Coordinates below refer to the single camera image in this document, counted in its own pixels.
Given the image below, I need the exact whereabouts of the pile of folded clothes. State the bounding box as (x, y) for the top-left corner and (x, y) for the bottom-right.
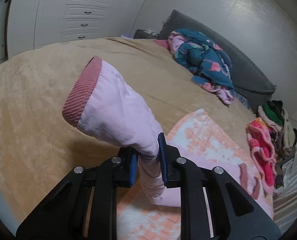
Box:
(257, 100), (297, 163)

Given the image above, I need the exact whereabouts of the orange white checkered blanket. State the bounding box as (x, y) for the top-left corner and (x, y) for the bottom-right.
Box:
(115, 108), (274, 240)

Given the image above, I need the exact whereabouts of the grey bed headboard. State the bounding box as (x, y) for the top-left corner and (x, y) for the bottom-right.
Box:
(159, 10), (276, 113)

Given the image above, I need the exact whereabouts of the tan bed sheet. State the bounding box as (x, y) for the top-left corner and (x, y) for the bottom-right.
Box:
(0, 38), (254, 222)

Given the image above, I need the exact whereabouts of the blue flamingo print garment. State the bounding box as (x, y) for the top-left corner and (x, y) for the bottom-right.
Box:
(168, 29), (235, 106)

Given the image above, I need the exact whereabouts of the white wardrobe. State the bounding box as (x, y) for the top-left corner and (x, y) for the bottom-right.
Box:
(0, 0), (145, 62)

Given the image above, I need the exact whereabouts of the pink quilted jacket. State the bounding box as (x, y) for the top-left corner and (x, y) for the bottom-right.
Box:
(61, 55), (274, 218)

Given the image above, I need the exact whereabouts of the cream satin curtain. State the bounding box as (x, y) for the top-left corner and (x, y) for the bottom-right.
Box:
(273, 144), (297, 233)

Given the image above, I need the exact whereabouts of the hot pink fleece blanket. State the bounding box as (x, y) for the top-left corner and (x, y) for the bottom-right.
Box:
(245, 118), (277, 194)

